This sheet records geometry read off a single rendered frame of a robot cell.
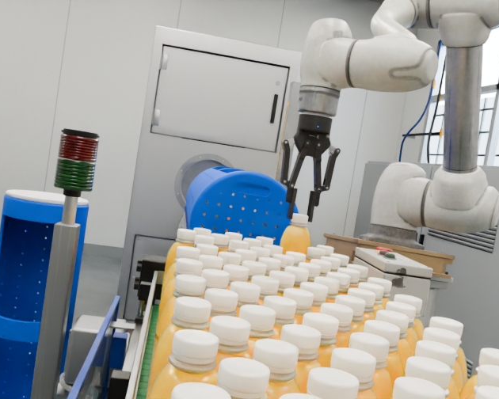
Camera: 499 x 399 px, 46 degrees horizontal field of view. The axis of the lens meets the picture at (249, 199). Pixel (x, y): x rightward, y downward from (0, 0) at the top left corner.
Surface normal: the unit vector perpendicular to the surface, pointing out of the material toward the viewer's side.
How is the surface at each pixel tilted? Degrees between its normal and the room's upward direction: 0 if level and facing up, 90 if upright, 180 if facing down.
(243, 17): 90
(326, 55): 89
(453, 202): 111
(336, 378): 0
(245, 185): 90
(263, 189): 90
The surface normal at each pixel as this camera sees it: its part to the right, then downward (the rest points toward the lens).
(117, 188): 0.18, 0.08
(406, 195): -0.46, -0.15
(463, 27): -0.42, 0.49
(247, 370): 0.15, -0.99
